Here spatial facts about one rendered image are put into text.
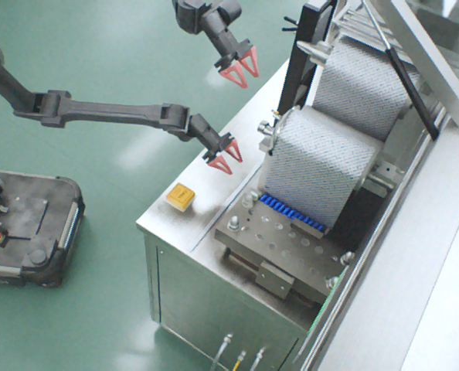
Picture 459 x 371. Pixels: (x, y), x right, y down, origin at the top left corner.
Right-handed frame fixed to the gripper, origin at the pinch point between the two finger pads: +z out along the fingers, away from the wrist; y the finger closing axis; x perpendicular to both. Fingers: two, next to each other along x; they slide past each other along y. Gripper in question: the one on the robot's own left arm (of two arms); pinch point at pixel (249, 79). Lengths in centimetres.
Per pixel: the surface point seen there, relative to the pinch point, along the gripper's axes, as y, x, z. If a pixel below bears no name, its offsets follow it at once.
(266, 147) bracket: -0.4, -10.6, 20.6
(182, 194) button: 16.2, -38.4, 20.1
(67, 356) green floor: 62, -127, 60
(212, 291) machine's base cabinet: 32, -36, 49
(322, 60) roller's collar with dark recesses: -20.9, 7.4, 9.4
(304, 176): 7.1, 3.5, 29.2
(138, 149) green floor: -50, -158, 19
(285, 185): 6.9, -5.2, 30.6
